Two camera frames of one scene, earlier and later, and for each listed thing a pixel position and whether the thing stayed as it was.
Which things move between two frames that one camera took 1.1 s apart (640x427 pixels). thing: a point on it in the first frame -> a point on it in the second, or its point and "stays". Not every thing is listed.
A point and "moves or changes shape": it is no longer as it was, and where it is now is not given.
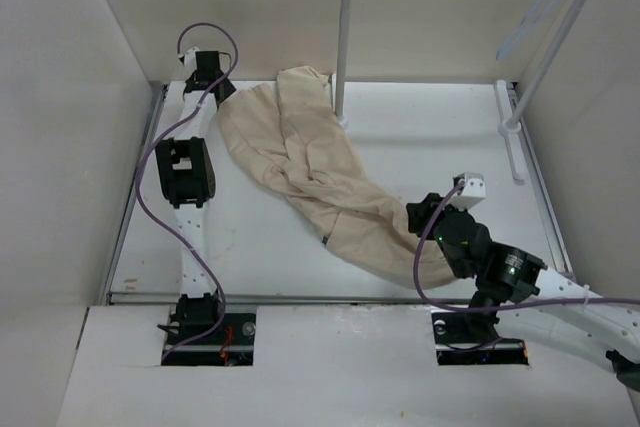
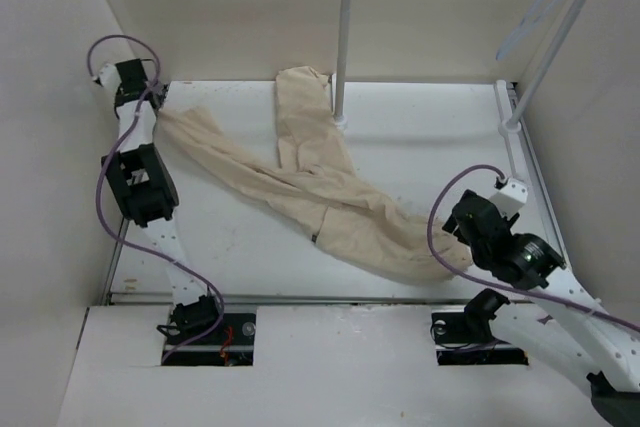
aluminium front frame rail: (171, 297) stays
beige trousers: (287, 138) moves or changes shape
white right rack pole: (511, 124) stays
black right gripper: (417, 211) -> (450, 225)
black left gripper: (226, 92) -> (160, 99)
